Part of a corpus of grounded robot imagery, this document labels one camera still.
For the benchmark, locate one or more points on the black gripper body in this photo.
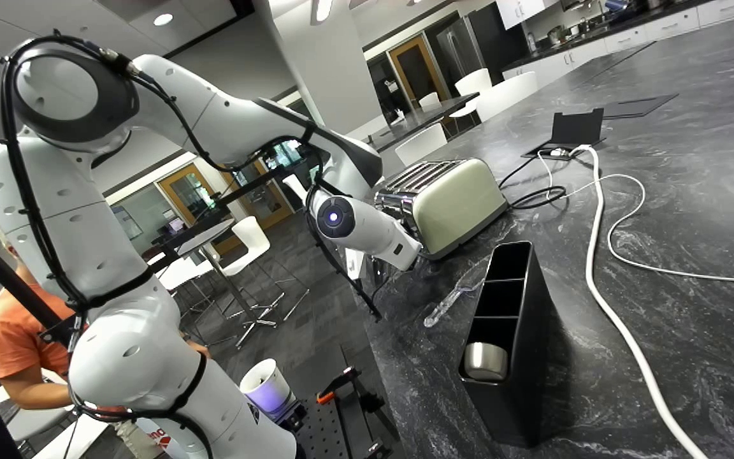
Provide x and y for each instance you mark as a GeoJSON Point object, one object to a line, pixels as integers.
{"type": "Point", "coordinates": [378, 270]}

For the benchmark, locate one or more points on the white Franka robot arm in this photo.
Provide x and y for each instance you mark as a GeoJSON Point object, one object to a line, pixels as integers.
{"type": "Point", "coordinates": [112, 245]}

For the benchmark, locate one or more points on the person's bare forearm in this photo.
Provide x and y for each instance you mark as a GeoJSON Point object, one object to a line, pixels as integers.
{"type": "Point", "coordinates": [39, 395]}

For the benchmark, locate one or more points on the cream and chrome four-slot toaster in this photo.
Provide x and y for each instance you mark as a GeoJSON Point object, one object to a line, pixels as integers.
{"type": "Point", "coordinates": [446, 204]}

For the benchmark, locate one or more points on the clear plastic spoon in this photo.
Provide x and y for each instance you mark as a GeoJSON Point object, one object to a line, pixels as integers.
{"type": "Point", "coordinates": [451, 297]}

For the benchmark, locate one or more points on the orange clamp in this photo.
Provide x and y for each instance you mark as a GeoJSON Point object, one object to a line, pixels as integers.
{"type": "Point", "coordinates": [329, 392]}

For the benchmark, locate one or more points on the metal cup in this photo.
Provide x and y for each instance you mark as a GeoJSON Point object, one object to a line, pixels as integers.
{"type": "Point", "coordinates": [485, 359]}

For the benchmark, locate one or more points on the black divided organizer box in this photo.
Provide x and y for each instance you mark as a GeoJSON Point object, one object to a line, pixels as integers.
{"type": "Point", "coordinates": [515, 339]}

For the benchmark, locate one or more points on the black cafe table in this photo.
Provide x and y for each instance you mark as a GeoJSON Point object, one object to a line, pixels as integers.
{"type": "Point", "coordinates": [420, 118]}

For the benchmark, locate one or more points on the white paper cup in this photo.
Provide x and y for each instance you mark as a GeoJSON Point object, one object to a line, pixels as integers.
{"type": "Point", "coordinates": [265, 385]}

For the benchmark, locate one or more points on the wooden door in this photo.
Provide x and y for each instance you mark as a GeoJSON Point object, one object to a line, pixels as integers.
{"type": "Point", "coordinates": [184, 195]}

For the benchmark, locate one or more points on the black pop-up socket box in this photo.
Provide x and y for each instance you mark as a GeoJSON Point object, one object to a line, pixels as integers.
{"type": "Point", "coordinates": [578, 127]}

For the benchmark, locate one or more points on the round ceiling light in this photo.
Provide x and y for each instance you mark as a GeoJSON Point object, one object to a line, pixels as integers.
{"type": "Point", "coordinates": [163, 19]}

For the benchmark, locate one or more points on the person in orange shirt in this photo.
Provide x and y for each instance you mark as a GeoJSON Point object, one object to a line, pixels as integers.
{"type": "Point", "coordinates": [12, 339]}

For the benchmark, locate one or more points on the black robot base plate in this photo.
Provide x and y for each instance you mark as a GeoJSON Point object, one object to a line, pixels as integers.
{"type": "Point", "coordinates": [342, 429]}

